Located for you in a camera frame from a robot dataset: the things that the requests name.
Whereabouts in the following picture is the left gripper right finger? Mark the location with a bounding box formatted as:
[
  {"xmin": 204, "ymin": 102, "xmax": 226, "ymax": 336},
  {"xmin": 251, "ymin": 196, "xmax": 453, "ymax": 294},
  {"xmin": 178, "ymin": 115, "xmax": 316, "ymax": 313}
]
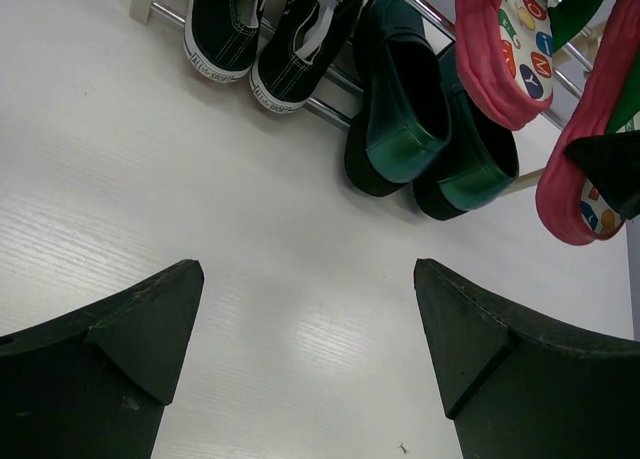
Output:
[{"xmin": 414, "ymin": 259, "xmax": 639, "ymax": 458}]

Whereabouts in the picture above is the right black canvas sneaker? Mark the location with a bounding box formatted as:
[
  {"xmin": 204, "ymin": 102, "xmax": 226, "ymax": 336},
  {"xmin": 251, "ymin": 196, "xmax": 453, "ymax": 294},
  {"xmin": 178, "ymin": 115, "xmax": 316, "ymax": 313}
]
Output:
[{"xmin": 249, "ymin": 0, "xmax": 364, "ymax": 115}]

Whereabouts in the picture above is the cream metal shoe rack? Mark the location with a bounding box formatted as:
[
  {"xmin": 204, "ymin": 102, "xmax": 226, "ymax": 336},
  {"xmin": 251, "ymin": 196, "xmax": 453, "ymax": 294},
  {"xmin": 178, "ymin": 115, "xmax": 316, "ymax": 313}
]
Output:
[{"xmin": 129, "ymin": 0, "xmax": 604, "ymax": 196}]

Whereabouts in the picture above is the dark green loafer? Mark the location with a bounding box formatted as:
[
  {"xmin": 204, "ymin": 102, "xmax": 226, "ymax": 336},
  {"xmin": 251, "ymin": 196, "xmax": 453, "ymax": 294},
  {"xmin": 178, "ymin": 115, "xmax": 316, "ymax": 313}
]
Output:
[
  {"xmin": 412, "ymin": 44, "xmax": 519, "ymax": 221},
  {"xmin": 344, "ymin": 0, "xmax": 451, "ymax": 197}
]

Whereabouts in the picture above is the black canvas sneaker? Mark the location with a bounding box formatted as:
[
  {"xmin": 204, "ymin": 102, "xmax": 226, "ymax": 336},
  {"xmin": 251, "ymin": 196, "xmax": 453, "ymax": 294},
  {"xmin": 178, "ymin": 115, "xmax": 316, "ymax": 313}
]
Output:
[
  {"xmin": 183, "ymin": 0, "xmax": 267, "ymax": 84},
  {"xmin": 249, "ymin": 0, "xmax": 364, "ymax": 115}
]

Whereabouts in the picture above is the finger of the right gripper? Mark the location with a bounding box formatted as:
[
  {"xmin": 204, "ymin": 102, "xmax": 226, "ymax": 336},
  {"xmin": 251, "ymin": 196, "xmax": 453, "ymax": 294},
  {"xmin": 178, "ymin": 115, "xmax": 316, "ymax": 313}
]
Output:
[{"xmin": 564, "ymin": 131, "xmax": 639, "ymax": 218}]

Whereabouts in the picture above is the pink patterned sandal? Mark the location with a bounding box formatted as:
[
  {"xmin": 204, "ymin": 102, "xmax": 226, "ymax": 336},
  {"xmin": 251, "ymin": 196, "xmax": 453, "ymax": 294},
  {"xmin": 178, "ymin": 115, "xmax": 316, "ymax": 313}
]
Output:
[
  {"xmin": 454, "ymin": 0, "xmax": 604, "ymax": 131},
  {"xmin": 535, "ymin": 0, "xmax": 639, "ymax": 246}
]

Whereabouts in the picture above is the left black canvas sneaker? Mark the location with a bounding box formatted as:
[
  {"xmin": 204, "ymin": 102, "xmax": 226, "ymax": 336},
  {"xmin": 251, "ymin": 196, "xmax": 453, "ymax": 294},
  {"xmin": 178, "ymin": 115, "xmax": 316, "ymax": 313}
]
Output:
[{"xmin": 183, "ymin": 0, "xmax": 267, "ymax": 84}]

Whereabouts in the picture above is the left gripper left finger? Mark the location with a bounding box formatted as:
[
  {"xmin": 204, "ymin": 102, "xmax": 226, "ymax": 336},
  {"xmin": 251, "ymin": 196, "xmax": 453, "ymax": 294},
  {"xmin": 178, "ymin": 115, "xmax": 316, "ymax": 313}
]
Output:
[{"xmin": 1, "ymin": 260, "xmax": 204, "ymax": 458}]

